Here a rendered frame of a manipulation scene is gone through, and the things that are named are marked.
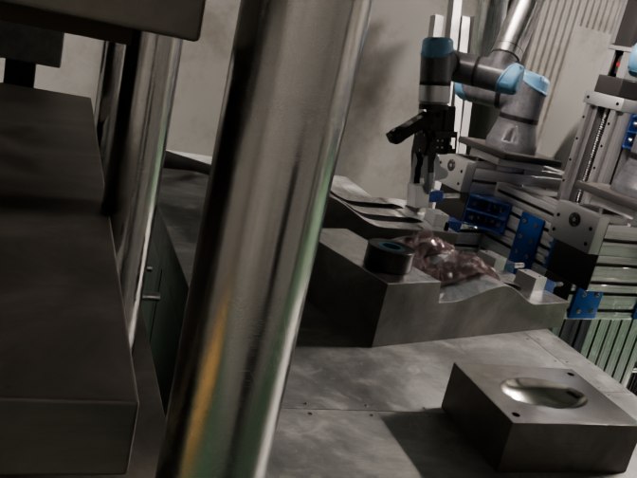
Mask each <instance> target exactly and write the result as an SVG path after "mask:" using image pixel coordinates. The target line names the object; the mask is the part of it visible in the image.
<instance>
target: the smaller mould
mask: <svg viewBox="0 0 637 478"><path fill-rule="evenodd" d="M441 407H442V409H443V410H444V411H445V412H446V413H447V415H448V416H449V417H450V418H451V419H452V421H453V422H454V423H455V424H456V425H457V426H458V428H459V429H460V430H461V431H462V432H463V434H464V435H465V436H466V437H467V438H468V440H469V441H470V442H471V443H472V444H473V446H474V447H475V448H476V449H477V450H478V451H479V453H480V454H481V455H482V456H483V458H484V459H485V460H486V461H487V462H488V463H489V465H490V466H491V467H492V468H493V469H494V471H495V472H626V470H627V468H628V464H629V461H630V458H631V456H632V454H633V452H634V449H635V446H636V444H637V420H635V419H634V418H633V417H632V416H630V415H629V414H628V413H626V412H625V411H624V410H623V409H621V408H620V407H619V406H618V405H616V404H615V403H614V402H613V401H611V400H610V399H609V398H608V397H606V396H605V395H603V394H602V393H601V392H600V391H598V390H597V389H596V388H595V387H593V386H592V385H591V384H590V383H589V382H588V381H587V380H586V379H584V378H583V377H582V376H580V375H579V374H578V373H577V372H575V371H574V370H573V369H561V368H544V367H528V366H511V365H495V364H478V363H461V362H454V364H453V367H452V370H451V374H450V377H449V381H448V384H447V386H446V392H445V395H444V399H443V402H442V406H441Z"/></svg>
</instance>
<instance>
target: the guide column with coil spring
mask: <svg viewBox="0 0 637 478"><path fill-rule="evenodd" d="M183 43H184V40H182V39H178V38H174V37H169V36H164V35H159V34H154V33H150V32H146V31H141V30H136V29H133V36H132V43H131V45H130V46H127V45H124V48H123V54H122V61H121V68H120V74H119V82H118V94H117V101H116V108H115V115H114V122H113V129H112V136H111V142H110V149H109V156H108V162H107V170H106V177H105V183H104V190H103V197H102V203H101V206H102V208H103V209H105V210H106V211H108V212H109V215H110V221H111V227H112V232H113V239H114V245H115V251H116V257H117V263H118V275H119V280H120V286H121V292H122V299H123V304H124V310H125V317H126V322H127V328H128V335H129V341H130V346H131V353H132V358H133V353H134V348H135V342H136V335H137V325H138V319H139V313H140V307H141V301H142V295H143V289H144V284H145V277H146V271H147V265H148V260H149V254H150V247H151V242H152V236H153V230H154V224H155V213H156V207H157V201H158V196H159V189H160V183H161V177H162V172H163V166H164V159H165V154H166V148H167V142H168V136H169V130H170V124H171V118H172V112H173V101H174V95H175V89H176V84H177V78H178V72H179V66H180V60H181V54H182V48H183Z"/></svg>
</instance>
